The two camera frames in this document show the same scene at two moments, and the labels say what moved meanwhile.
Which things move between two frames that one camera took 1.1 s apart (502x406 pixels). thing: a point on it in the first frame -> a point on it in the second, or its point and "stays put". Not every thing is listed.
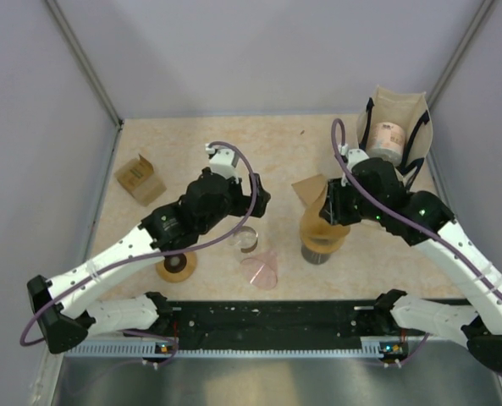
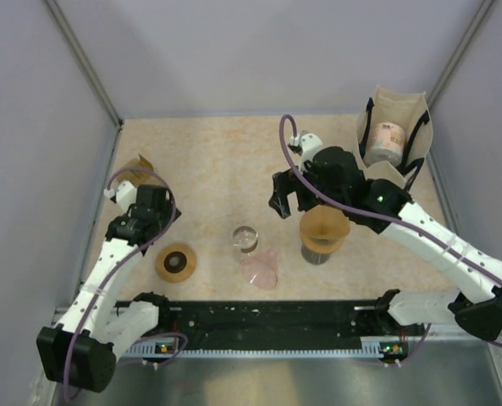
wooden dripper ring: (188, 270) stays put
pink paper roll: (387, 142) stays put
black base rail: (278, 322) stays put
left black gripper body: (236, 204) -> (164, 217)
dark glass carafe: (314, 257) stays put
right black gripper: (329, 211) -> (284, 184)
